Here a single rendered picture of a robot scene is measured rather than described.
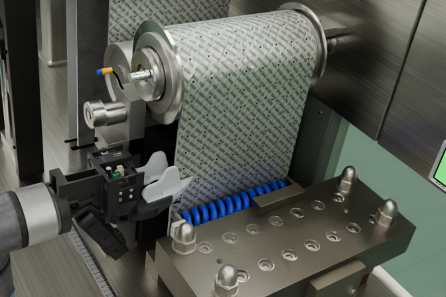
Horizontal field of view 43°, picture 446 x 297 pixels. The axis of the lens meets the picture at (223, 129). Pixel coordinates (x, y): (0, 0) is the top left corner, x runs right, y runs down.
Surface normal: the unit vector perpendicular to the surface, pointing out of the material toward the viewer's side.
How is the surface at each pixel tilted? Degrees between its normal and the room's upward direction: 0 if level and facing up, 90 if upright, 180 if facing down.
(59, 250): 0
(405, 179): 0
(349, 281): 90
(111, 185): 90
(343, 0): 90
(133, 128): 90
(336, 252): 0
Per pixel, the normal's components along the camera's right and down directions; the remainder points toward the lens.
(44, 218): 0.54, 0.07
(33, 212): 0.47, -0.23
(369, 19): -0.83, 0.22
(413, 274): 0.13, -0.82
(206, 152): 0.55, 0.52
